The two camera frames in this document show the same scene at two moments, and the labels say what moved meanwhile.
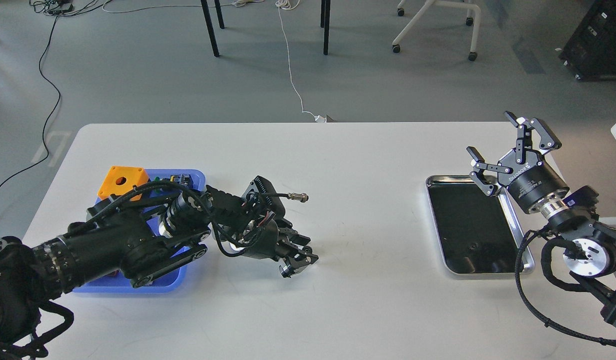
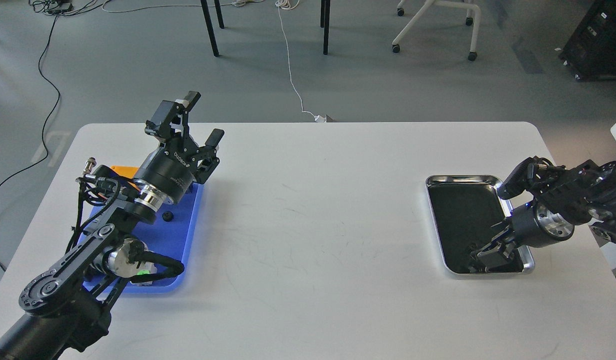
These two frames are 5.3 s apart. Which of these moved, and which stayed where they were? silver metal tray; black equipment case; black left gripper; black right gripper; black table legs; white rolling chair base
Moved: black right gripper; black left gripper
Stayed: silver metal tray; black equipment case; black table legs; white rolling chair base
